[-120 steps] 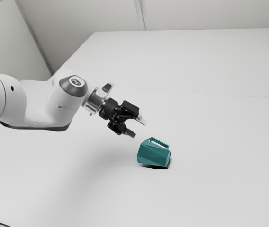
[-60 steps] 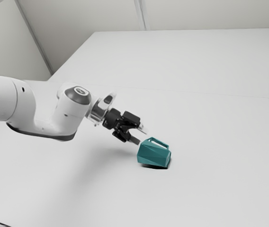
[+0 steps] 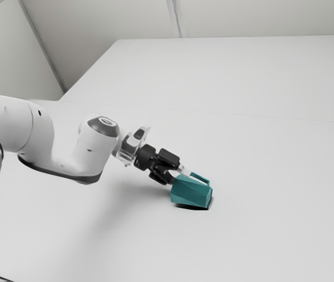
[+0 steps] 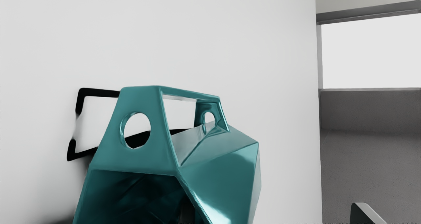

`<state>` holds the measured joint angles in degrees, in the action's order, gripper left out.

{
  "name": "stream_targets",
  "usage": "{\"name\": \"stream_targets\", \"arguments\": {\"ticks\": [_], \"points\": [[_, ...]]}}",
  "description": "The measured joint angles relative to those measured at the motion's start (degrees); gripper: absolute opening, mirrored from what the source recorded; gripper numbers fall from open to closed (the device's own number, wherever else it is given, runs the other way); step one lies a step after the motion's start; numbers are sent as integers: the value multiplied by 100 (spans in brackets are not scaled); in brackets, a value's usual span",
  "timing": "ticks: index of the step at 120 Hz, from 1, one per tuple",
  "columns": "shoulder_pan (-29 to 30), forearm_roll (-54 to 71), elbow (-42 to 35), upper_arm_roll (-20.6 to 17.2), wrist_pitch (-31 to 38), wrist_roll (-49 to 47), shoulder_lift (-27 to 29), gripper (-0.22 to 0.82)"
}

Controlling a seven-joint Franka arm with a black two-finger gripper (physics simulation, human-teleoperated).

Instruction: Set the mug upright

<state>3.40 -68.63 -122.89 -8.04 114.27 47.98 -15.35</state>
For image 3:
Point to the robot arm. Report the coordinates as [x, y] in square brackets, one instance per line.
[37, 141]

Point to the teal faceted mug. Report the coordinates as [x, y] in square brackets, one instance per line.
[191, 192]

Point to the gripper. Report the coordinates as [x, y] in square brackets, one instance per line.
[152, 160]

